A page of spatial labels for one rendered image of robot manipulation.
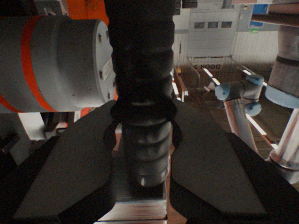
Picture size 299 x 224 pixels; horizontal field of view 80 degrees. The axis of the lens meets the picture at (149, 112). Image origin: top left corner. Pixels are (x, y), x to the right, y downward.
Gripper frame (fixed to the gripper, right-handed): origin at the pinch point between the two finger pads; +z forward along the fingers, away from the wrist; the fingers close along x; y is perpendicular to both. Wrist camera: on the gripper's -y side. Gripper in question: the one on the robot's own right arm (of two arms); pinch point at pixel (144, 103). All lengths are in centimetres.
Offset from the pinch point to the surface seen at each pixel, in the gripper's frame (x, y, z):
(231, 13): 541, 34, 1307
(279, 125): 845, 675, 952
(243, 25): 639, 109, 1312
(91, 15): -18, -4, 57
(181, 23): 187, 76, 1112
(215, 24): 445, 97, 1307
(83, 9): -21, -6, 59
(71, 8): -25, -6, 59
